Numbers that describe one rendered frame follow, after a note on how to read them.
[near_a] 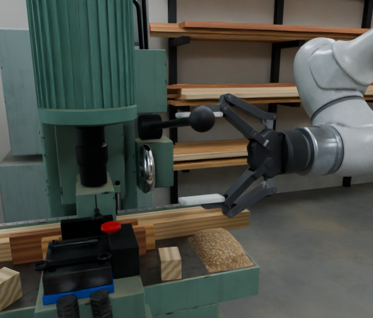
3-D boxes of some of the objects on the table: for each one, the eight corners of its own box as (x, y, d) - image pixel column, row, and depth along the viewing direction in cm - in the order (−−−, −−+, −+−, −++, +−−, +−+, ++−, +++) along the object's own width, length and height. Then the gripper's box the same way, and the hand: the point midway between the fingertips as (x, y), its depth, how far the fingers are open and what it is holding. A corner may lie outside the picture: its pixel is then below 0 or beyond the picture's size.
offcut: (23, 296, 55) (19, 272, 53) (-3, 313, 51) (-7, 288, 50) (7, 289, 56) (4, 266, 55) (-18, 306, 52) (-23, 281, 51)
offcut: (181, 279, 59) (181, 259, 58) (161, 281, 59) (160, 261, 58) (177, 264, 63) (177, 246, 62) (158, 266, 63) (158, 247, 62)
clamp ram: (63, 289, 56) (58, 238, 53) (65, 265, 63) (60, 219, 60) (118, 279, 58) (116, 231, 56) (115, 257, 65) (112, 213, 63)
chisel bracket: (79, 237, 63) (75, 194, 61) (79, 209, 76) (76, 173, 74) (118, 232, 65) (117, 190, 63) (112, 206, 78) (110, 170, 76)
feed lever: (135, 138, 88) (188, 153, 43) (134, 114, 87) (186, 105, 43) (155, 138, 90) (225, 152, 45) (153, 114, 89) (224, 106, 44)
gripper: (285, 215, 64) (175, 229, 59) (285, 81, 62) (170, 81, 56) (310, 226, 57) (188, 243, 51) (312, 76, 54) (182, 75, 49)
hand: (186, 159), depth 54 cm, fingers open, 13 cm apart
